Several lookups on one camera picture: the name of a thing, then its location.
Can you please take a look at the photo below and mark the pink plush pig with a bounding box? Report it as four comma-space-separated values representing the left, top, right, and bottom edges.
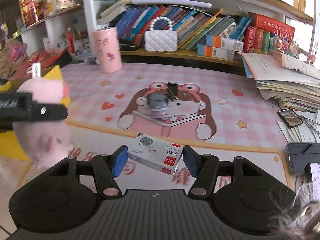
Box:
13, 77, 71, 168

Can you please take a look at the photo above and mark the white staples box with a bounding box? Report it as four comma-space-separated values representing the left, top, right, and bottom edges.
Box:
127, 133, 183, 176

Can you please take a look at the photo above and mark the grey purple small toy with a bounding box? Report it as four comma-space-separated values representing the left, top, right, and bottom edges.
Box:
147, 93, 169, 121

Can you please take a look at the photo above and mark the black binder clip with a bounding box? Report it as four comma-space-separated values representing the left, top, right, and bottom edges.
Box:
167, 83, 178, 101

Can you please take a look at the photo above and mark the beige cloth pile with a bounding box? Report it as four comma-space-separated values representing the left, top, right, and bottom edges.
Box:
0, 39, 27, 80

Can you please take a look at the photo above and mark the yellow cardboard box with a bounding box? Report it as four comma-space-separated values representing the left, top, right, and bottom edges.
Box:
1, 66, 71, 165

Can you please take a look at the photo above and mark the red paper decoration sheet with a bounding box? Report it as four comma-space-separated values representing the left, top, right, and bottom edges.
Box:
10, 48, 72, 79

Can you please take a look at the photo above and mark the pink cartoon desk mat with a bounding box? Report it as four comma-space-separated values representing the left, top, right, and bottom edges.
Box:
19, 62, 298, 193

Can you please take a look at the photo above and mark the purple glue bottle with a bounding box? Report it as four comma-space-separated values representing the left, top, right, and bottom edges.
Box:
84, 57, 100, 65

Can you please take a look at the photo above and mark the red doll figurine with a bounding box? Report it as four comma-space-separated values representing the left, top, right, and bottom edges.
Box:
67, 27, 75, 54

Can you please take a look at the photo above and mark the pink cylindrical container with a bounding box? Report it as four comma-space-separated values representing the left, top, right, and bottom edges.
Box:
92, 27, 122, 74

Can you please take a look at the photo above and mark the black tablet device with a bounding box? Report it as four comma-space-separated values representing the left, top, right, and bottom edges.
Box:
287, 142, 320, 174

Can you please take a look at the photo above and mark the black phone on papers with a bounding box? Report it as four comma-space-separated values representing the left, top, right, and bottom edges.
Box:
277, 109, 303, 128

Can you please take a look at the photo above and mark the red gift bag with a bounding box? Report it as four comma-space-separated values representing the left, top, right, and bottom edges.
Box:
19, 0, 47, 28

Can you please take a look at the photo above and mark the smartphone with lit screen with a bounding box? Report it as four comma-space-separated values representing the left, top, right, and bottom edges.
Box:
310, 163, 320, 188

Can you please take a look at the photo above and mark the lower orange white box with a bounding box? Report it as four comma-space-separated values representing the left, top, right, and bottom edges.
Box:
197, 44, 235, 60

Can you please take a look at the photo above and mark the orange white box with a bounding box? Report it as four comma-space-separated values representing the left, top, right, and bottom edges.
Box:
206, 35, 244, 52
197, 44, 235, 60

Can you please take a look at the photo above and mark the stack of papers and notebooks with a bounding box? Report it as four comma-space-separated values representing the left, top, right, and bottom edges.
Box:
239, 53, 319, 112

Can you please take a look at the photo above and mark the upper orange white box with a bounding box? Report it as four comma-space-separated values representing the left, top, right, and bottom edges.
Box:
206, 35, 244, 52

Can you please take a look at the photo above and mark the white quilted pearl handbag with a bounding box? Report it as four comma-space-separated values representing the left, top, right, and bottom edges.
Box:
144, 16, 178, 53

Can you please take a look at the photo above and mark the white wooden bookshelf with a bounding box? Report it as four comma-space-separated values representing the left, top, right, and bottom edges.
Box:
15, 0, 318, 68

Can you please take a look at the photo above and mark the red dictionary book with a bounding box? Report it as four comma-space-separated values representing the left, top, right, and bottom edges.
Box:
251, 14, 295, 39

